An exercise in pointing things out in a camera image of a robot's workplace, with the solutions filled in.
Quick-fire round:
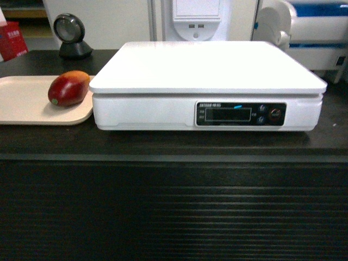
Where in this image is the dark red mango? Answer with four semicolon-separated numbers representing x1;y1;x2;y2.
48;70;91;107

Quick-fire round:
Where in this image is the white checkout scale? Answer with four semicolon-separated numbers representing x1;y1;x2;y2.
90;41;327;132

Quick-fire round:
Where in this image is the black checkout counter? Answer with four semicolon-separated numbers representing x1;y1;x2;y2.
0;49;348;261

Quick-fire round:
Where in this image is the white POS terminal stand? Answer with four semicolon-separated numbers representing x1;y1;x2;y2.
147;1;263;41

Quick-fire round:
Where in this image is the black barcode scanner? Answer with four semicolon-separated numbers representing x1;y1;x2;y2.
53;13;93;60

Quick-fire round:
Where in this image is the beige plastic tray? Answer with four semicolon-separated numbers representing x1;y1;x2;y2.
1;76;93;126

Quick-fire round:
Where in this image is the white blue label printer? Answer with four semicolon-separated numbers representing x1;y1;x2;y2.
252;1;347;83

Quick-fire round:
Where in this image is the red box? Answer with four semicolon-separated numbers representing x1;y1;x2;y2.
1;22;28;61

